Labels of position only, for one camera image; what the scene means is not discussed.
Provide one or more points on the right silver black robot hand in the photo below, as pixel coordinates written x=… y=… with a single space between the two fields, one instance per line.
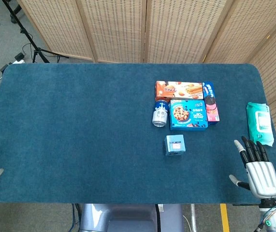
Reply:
x=263 y=176

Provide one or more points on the small light blue box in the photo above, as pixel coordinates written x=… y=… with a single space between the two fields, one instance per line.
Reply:
x=175 y=145

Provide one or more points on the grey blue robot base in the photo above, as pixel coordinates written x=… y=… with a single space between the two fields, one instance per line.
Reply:
x=128 y=217

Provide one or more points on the blue cookie box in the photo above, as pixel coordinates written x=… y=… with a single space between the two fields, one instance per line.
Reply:
x=188 y=116

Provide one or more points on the orange wafer roll box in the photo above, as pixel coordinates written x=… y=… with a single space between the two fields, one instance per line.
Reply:
x=178 y=90

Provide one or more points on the green wet wipes pack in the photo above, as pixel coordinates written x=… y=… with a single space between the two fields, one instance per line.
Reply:
x=259 y=123

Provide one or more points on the yellow floor tape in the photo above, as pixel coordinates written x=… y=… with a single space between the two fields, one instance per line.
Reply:
x=224 y=217

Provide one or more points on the metal table leg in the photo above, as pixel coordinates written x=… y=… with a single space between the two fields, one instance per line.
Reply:
x=193 y=217

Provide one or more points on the blue pink sandwich cookie pack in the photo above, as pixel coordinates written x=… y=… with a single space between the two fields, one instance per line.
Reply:
x=211 y=104

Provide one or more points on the dark blue table mat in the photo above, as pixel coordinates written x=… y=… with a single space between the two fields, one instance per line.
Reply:
x=79 y=133

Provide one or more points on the blue white beverage can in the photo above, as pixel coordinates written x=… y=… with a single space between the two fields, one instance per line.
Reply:
x=160 y=114

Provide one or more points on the black tripod stand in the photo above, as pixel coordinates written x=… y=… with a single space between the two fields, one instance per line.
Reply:
x=29 y=38

